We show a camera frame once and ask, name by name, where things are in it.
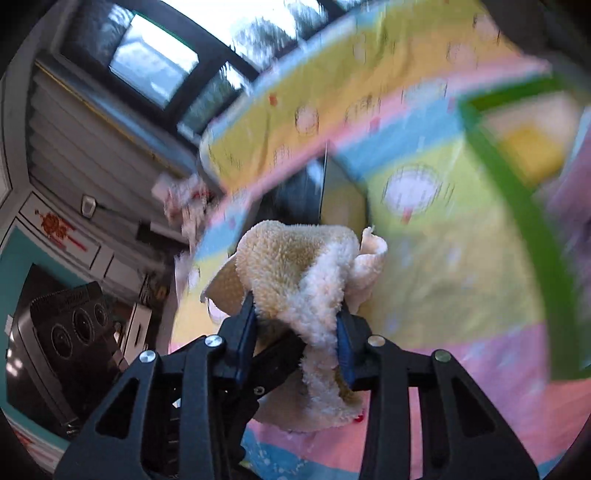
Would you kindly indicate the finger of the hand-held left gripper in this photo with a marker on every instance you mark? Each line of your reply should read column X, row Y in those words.
column 277, row 364

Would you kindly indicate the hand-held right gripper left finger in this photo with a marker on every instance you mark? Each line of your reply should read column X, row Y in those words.
column 244, row 341

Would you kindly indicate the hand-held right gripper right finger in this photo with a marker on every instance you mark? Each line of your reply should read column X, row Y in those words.
column 346, row 355

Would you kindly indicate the cream fluffy towel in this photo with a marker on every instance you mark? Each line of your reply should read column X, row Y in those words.
column 295, row 258

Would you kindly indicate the green cardboard box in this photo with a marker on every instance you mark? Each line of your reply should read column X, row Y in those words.
column 521, row 207

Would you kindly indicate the yellow and green sponge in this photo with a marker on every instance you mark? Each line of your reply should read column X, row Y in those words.
column 535, row 147

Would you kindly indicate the cartoon printed blanket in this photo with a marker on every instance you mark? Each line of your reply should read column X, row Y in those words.
column 438, row 277

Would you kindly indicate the pile of clothes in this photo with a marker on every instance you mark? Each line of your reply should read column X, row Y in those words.
column 184, row 198

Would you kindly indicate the black tin box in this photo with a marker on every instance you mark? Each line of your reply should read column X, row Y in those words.
column 300, row 194

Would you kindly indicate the white panelled cabinet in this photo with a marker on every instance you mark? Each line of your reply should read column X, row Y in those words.
column 106, row 258

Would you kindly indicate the black appliance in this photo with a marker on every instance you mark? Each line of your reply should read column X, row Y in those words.
column 60, row 350

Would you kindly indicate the red knot ornament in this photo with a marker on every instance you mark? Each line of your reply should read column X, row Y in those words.
column 55, row 226

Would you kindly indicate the black framed window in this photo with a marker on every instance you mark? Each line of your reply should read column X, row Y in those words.
column 152, row 50

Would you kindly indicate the small grey wall device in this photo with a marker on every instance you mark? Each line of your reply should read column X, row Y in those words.
column 87, row 205

